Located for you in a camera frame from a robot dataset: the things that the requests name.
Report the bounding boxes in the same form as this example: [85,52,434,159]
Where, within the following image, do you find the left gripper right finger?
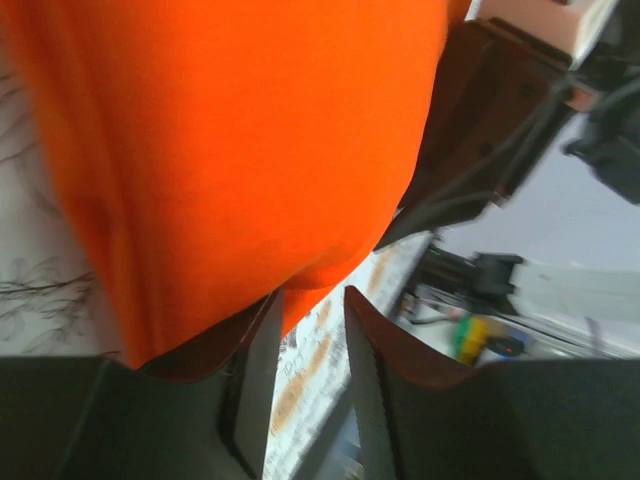
[344,286,639,479]

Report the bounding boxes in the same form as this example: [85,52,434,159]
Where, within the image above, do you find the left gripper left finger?
[1,291,283,479]

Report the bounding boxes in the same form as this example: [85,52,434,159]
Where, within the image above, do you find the orange t shirt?
[1,1,469,367]

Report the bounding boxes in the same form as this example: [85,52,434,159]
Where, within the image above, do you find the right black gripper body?
[376,18,574,249]

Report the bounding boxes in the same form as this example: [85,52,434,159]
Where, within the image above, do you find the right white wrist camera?
[470,0,619,65]

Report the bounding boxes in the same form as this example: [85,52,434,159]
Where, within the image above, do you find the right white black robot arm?
[380,1,639,246]

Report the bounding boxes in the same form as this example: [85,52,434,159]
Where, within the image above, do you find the aluminium frame rail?
[399,234,640,366]

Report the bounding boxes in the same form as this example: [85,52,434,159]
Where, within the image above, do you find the floral patterned table mat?
[0,69,436,480]

